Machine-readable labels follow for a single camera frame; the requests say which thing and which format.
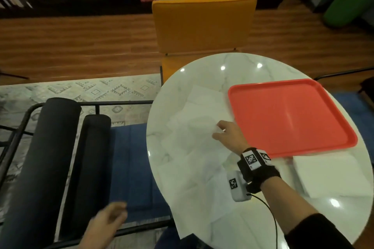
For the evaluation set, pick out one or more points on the person's legs in blue jeans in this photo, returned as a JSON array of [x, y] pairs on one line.
[[175, 241]]

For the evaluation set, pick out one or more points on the pile of white paper napkins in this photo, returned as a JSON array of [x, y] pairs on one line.
[[190, 184]]

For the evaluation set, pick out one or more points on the yellow upholstered chair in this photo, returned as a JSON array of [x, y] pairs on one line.
[[204, 24]]

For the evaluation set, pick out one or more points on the person's right hand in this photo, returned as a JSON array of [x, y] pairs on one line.
[[233, 139]]

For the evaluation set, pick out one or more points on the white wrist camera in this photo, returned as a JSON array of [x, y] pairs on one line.
[[238, 187]]

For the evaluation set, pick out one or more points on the red plastic tray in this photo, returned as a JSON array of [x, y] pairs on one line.
[[292, 114]]

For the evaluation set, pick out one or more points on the person's right forearm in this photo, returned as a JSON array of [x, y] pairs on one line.
[[292, 208]]

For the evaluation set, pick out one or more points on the blue chair with black bolsters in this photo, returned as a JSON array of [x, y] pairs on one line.
[[359, 111], [38, 170]]

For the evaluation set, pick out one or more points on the person's left hand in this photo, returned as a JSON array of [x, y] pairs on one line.
[[102, 228]]

